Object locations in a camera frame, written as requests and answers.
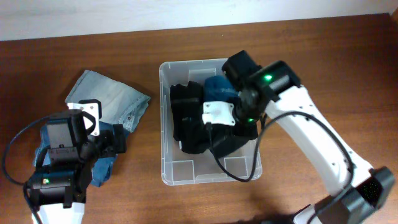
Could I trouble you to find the dark green shirt bundle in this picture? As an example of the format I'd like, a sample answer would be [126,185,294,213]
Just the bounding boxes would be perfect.
[211,124,254,159]

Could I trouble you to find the medium blue jeans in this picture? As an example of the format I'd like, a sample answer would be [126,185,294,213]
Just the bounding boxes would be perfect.
[33,125,117,187]

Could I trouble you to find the light blue jeans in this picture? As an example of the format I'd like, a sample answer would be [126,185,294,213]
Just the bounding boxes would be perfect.
[65,70,150,133]

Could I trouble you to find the blue shirt bundle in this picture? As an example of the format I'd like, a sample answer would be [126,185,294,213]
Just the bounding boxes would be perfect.
[203,75,238,104]

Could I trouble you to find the black shirt bundle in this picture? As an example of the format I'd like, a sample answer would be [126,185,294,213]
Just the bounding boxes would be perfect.
[170,81,209,154]

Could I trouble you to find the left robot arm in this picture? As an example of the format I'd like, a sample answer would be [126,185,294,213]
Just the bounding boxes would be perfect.
[23,109,127,223]

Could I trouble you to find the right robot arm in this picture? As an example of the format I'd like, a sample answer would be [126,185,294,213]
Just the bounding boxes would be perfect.
[222,50,396,223]

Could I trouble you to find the clear plastic storage bin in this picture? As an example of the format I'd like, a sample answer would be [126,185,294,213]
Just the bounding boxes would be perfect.
[159,58,262,185]

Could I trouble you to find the right black cable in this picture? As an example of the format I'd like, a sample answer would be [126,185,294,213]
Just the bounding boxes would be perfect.
[205,111,355,224]

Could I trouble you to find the black cable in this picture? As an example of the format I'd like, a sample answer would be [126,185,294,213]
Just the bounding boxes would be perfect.
[205,111,355,224]
[1,113,53,224]

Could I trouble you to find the left black cable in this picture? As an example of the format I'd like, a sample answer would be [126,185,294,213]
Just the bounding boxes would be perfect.
[1,113,53,224]

